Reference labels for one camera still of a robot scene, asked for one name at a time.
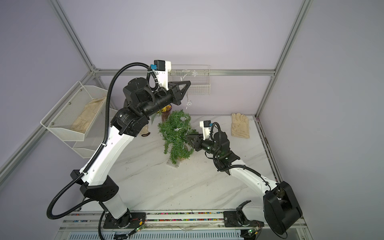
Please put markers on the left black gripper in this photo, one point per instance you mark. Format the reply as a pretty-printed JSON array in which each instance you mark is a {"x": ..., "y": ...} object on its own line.
[{"x": 175, "y": 96}]

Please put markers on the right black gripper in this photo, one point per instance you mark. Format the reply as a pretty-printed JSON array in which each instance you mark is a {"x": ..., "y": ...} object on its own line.
[{"x": 199, "y": 141}]

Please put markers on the clear string lights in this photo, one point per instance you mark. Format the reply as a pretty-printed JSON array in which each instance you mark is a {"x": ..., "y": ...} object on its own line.
[{"x": 185, "y": 105}]

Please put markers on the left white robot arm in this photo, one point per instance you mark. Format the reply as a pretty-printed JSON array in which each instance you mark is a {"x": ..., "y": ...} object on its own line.
[{"x": 94, "y": 180}]

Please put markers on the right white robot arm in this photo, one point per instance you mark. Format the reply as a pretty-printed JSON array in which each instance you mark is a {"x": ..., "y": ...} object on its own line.
[{"x": 279, "y": 209}]

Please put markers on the small green christmas tree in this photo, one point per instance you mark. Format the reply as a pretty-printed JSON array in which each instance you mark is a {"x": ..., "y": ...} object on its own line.
[{"x": 174, "y": 132}]

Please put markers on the purple glass vase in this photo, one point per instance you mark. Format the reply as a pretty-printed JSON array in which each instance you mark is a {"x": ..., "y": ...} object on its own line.
[{"x": 165, "y": 112}]

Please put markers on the beige glove near vase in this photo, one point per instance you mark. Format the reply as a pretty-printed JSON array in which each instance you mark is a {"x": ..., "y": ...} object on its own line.
[{"x": 145, "y": 131}]

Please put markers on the beige glove right side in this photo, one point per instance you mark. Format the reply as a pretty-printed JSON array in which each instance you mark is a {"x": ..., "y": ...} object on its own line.
[{"x": 240, "y": 126}]

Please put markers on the beige glove in shelf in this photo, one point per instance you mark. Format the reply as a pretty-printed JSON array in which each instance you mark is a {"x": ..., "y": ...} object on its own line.
[{"x": 84, "y": 120}]

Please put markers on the white mesh two-tier shelf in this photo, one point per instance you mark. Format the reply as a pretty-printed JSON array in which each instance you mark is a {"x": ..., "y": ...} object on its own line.
[{"x": 59, "y": 119}]

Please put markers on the white wire wall basket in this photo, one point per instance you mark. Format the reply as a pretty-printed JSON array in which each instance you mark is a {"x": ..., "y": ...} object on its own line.
[{"x": 198, "y": 75}]

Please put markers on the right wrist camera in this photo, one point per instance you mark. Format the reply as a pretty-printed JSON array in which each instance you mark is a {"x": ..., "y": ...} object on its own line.
[{"x": 206, "y": 129}]

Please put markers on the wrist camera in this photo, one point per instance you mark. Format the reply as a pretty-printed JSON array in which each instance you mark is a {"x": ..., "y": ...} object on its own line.
[
  {"x": 161, "y": 70},
  {"x": 206, "y": 129}
]

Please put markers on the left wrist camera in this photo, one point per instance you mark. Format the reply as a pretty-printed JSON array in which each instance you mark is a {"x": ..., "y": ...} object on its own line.
[{"x": 161, "y": 70}]

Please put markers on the aluminium frame profile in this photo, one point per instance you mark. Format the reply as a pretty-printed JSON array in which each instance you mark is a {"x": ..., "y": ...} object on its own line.
[{"x": 211, "y": 72}]

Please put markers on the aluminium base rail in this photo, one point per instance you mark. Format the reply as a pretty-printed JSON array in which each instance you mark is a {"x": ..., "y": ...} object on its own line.
[{"x": 174, "y": 225}]

